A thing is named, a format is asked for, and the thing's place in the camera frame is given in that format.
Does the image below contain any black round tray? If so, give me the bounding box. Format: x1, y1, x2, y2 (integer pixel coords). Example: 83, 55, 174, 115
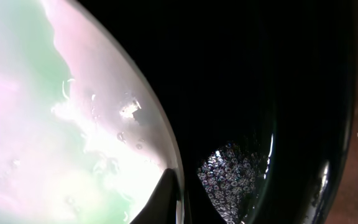
82, 1, 356, 223

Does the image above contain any white plate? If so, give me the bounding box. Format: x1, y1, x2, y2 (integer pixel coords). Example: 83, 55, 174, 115
0, 1, 185, 224

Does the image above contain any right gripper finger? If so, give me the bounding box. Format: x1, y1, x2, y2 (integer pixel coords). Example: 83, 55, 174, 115
131, 169, 179, 224

